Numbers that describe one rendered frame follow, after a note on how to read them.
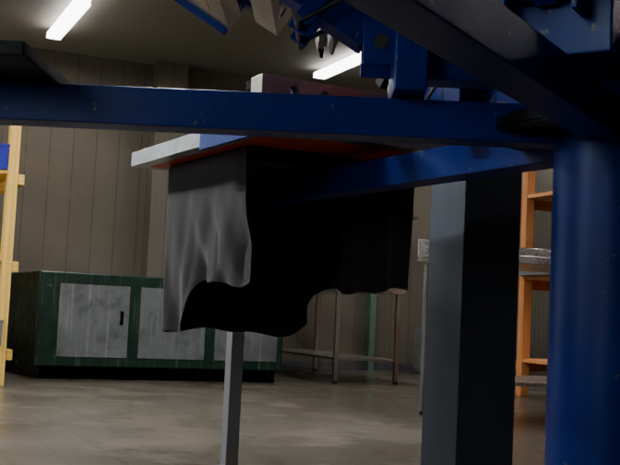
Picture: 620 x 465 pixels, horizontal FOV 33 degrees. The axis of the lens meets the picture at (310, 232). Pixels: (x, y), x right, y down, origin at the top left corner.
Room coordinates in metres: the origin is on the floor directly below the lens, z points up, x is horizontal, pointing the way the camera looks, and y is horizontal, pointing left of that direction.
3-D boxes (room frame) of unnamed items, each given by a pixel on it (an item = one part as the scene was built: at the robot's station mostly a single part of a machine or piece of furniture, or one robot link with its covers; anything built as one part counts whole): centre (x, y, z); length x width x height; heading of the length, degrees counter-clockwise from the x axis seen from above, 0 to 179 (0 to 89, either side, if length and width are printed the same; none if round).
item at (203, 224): (2.47, 0.24, 0.74); 0.46 x 0.04 x 0.42; 29
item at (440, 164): (2.14, -0.18, 0.89); 1.24 x 0.06 x 0.06; 29
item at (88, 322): (8.94, 1.44, 0.40); 1.99 x 1.82 x 0.80; 114
